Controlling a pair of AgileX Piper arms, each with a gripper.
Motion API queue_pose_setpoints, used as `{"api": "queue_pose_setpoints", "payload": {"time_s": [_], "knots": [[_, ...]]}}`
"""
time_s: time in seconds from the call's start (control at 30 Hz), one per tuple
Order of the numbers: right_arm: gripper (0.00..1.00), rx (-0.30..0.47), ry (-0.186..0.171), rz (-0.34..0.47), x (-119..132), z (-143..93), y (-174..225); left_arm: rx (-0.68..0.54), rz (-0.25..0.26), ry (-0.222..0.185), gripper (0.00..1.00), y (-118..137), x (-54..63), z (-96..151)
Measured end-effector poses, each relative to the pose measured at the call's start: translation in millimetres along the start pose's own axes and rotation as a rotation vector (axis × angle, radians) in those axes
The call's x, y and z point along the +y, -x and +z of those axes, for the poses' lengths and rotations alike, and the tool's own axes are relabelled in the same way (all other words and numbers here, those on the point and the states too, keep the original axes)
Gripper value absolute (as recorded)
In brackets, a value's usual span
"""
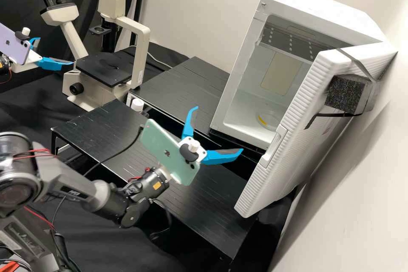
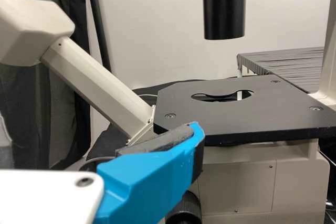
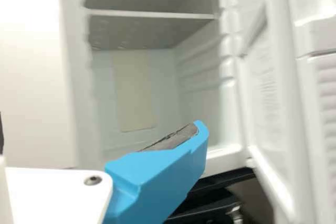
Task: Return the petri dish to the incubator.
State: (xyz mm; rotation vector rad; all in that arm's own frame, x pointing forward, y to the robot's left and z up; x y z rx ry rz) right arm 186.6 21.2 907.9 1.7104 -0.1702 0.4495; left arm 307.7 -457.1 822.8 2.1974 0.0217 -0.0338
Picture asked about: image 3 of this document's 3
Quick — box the white incubator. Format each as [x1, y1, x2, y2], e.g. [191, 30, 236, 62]
[58, 0, 249, 168]

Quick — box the black platform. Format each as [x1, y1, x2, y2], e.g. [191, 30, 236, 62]
[167, 166, 263, 224]

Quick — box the incubator door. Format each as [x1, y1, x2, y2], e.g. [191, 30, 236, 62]
[216, 0, 336, 224]

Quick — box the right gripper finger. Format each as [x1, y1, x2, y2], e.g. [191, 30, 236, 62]
[101, 120, 210, 224]

